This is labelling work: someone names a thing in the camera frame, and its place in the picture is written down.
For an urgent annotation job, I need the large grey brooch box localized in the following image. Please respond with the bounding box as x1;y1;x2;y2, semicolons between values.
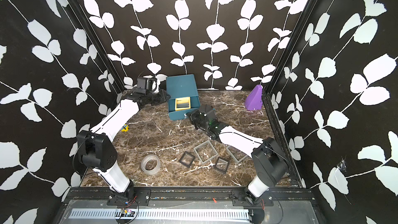
226;145;248;164
193;140;219;165

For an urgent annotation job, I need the teal top drawer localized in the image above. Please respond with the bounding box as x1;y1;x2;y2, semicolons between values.
168;96;201;113

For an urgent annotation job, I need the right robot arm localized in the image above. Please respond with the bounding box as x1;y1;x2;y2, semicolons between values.
186;110;289;205

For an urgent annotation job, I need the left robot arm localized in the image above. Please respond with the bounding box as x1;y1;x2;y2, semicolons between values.
74;89;171;198

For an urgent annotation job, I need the teal three-drawer cabinet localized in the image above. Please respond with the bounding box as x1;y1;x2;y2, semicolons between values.
166;74;201;120

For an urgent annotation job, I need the small black brooch box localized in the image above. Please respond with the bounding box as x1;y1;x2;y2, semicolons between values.
178;151;195;168
213;157;230;174

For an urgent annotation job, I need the yellow tree toy block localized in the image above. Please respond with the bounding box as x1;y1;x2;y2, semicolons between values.
121;124;129;132

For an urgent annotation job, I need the purple wedge block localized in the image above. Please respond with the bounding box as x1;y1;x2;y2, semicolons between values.
244;85;263;111

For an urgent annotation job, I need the clear tape roll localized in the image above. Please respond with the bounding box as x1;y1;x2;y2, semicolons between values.
141;154;161;176

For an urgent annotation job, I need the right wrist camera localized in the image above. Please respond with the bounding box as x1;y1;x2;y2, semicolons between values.
199;104;216;120

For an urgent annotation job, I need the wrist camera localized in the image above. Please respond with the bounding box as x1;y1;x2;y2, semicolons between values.
199;104;216;120
135;77;159;94

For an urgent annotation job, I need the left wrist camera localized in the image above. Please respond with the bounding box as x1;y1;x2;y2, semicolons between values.
135;77;159;94

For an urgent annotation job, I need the black front mounting rail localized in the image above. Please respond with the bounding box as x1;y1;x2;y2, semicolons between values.
64;186;317;208

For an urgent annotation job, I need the white perforated cable tray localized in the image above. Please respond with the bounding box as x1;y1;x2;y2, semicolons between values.
66;208;251;222

